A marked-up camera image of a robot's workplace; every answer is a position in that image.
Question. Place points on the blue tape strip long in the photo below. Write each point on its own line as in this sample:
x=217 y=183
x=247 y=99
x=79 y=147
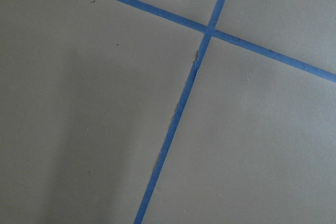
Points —
x=231 y=39

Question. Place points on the blue tape strip crossing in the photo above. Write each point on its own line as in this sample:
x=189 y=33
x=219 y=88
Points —
x=207 y=35

